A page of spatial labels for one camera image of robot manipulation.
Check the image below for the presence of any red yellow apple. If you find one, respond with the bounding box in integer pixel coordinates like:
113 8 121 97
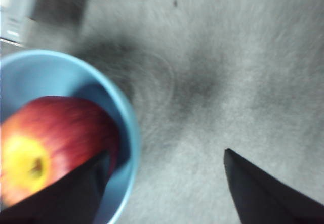
0 95 120 207

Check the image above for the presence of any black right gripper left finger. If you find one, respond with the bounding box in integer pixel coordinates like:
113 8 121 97
0 150 111 224

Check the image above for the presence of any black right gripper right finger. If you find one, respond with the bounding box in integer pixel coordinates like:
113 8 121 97
223 148 324 224

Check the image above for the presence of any blue ribbed bowl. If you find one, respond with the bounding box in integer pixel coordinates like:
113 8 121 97
0 49 142 224

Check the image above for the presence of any cream Toshiba toaster oven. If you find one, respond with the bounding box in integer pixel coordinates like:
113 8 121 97
0 0 43 47

